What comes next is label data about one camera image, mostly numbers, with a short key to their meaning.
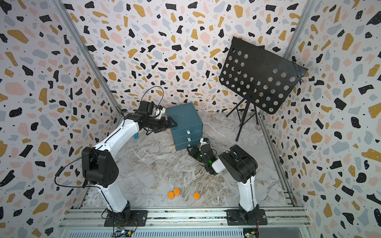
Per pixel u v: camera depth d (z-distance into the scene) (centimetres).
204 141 92
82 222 73
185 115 90
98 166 48
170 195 79
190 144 98
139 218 73
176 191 80
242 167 52
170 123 80
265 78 73
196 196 78
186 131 86
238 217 73
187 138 92
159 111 76
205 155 77
